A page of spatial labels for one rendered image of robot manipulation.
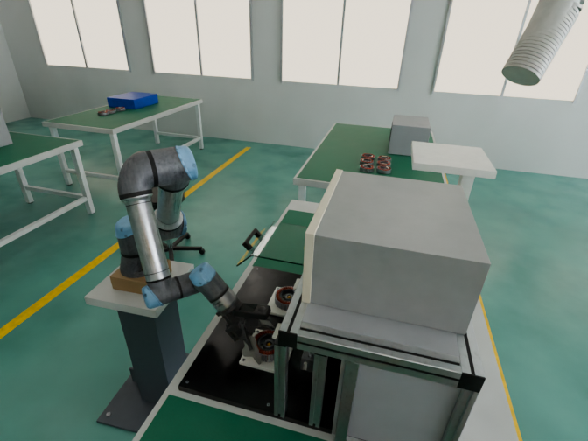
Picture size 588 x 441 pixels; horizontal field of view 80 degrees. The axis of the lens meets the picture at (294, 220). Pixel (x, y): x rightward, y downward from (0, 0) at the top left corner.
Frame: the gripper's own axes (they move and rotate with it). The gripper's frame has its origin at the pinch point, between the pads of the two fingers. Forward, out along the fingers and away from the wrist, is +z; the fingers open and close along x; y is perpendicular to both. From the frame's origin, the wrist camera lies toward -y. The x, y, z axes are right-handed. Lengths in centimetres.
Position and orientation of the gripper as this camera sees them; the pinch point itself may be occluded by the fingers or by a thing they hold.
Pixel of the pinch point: (269, 346)
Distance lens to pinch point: 124.5
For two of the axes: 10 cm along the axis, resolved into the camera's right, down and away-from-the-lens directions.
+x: -2.6, 4.6, -8.5
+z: 5.8, 7.8, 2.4
